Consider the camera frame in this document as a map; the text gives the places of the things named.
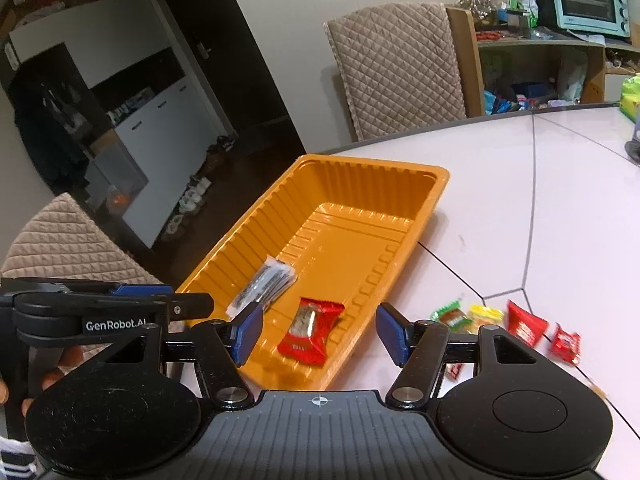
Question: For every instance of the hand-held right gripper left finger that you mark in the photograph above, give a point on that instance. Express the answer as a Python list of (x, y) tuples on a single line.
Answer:
[(248, 332)]

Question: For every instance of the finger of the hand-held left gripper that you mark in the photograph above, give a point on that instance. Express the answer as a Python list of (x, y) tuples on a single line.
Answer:
[(120, 322), (142, 290)]

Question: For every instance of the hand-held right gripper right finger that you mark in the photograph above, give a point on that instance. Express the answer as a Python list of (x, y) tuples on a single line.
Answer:
[(390, 335)]

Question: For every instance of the clear black-striped packet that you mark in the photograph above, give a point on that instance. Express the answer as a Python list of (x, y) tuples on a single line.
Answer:
[(262, 282)]

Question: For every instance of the red snack packet clear window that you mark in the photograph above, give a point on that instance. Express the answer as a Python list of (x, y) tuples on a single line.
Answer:
[(310, 330)]

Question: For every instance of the green candy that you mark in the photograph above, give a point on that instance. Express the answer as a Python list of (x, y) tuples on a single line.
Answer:
[(452, 316)]

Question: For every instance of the yellow candy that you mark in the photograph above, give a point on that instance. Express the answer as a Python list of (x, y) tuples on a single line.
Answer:
[(485, 316)]

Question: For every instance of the orange plastic tray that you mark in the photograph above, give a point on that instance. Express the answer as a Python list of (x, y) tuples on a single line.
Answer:
[(345, 230)]

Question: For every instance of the red pillow-shaped packet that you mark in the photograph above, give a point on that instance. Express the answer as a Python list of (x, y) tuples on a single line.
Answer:
[(525, 327)]

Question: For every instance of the red candy with twisted ends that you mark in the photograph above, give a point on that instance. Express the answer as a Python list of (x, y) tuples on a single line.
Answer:
[(565, 342)]

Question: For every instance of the person's left forearm striped sleeve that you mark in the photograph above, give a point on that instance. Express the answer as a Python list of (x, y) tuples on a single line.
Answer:
[(15, 455)]

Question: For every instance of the person's left hand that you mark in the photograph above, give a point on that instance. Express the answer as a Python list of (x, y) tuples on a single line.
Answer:
[(55, 375)]

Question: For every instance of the small red candy wrapper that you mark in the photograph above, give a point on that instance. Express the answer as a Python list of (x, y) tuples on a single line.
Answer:
[(454, 370)]

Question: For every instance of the chair with quilted beige cover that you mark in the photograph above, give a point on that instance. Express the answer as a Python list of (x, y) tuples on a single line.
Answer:
[(400, 70), (65, 245)]

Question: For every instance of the pile of shoes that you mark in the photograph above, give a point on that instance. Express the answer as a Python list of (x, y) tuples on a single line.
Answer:
[(187, 205)]

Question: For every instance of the glass fish tank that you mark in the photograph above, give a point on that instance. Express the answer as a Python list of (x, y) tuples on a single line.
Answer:
[(117, 180)]

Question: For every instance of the white cabinet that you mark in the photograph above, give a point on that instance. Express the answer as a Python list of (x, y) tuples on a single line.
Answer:
[(160, 160)]

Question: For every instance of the dark door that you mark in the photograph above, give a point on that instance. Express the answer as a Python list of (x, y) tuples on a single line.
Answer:
[(220, 50)]

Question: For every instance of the blue box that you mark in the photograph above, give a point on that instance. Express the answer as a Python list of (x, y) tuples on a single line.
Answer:
[(532, 92)]

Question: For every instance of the grey phone stand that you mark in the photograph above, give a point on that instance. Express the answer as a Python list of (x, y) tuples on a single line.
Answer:
[(634, 152)]

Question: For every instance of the white plastic bag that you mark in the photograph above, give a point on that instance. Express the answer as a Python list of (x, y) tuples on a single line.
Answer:
[(571, 77)]

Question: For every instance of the wooden shelf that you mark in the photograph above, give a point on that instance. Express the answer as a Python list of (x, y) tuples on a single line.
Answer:
[(530, 50)]

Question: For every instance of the green tissue pack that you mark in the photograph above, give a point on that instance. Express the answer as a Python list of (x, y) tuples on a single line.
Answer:
[(631, 97)]

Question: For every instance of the clear jar with orange lid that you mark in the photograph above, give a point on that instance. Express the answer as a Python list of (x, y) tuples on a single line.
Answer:
[(475, 2)]

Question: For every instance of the green packets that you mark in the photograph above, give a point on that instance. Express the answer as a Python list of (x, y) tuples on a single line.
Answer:
[(522, 2)]

